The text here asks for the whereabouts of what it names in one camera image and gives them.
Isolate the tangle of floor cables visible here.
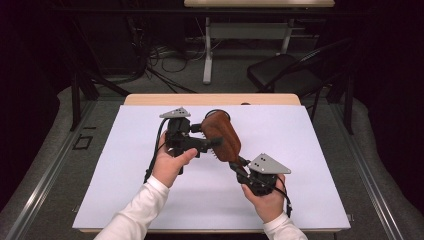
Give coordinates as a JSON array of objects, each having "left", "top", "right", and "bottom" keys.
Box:
[{"left": 146, "top": 43, "right": 208, "bottom": 94}]

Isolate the black folding chair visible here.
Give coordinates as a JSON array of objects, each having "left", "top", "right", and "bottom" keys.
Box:
[{"left": 246, "top": 37, "right": 354, "bottom": 123}]

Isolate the black metal stand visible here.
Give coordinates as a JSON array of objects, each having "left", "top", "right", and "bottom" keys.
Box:
[{"left": 68, "top": 19, "right": 133, "bottom": 132}]

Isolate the right hand-held gripper cable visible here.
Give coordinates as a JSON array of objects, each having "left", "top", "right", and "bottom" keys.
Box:
[{"left": 274, "top": 174, "right": 294, "bottom": 218}]

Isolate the white table sheet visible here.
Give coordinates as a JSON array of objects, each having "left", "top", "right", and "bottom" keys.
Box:
[{"left": 72, "top": 104, "right": 352, "bottom": 231}]

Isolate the left hand-held gripper cable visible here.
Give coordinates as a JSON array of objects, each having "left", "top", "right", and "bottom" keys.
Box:
[{"left": 143, "top": 118, "right": 169, "bottom": 184}]

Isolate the grey metal floor rail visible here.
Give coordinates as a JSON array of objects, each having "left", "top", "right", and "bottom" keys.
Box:
[
  {"left": 328, "top": 99, "right": 406, "bottom": 240},
  {"left": 4, "top": 99, "right": 98, "bottom": 240}
]

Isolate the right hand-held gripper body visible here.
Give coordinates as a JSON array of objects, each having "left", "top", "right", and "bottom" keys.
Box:
[{"left": 236, "top": 153, "right": 292, "bottom": 197}]

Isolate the brown wooden hairbrush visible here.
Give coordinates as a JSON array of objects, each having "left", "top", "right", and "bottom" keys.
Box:
[{"left": 200, "top": 110, "right": 243, "bottom": 166}]

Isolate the hand-held gripper cable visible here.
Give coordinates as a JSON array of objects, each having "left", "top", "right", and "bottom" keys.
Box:
[
  {"left": 143, "top": 118, "right": 169, "bottom": 184},
  {"left": 274, "top": 174, "right": 294, "bottom": 218}
]

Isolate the white-legged wooden desk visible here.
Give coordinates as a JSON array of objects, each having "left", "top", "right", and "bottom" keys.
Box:
[{"left": 183, "top": 0, "right": 336, "bottom": 85}]

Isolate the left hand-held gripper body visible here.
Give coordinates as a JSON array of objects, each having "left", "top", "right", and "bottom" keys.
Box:
[{"left": 159, "top": 106, "right": 212, "bottom": 158}]

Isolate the person's left hand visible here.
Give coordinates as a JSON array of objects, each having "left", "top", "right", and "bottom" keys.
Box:
[{"left": 151, "top": 130, "right": 198, "bottom": 188}]

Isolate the person's right hand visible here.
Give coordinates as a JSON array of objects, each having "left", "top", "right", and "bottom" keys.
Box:
[{"left": 241, "top": 184, "right": 288, "bottom": 224}]

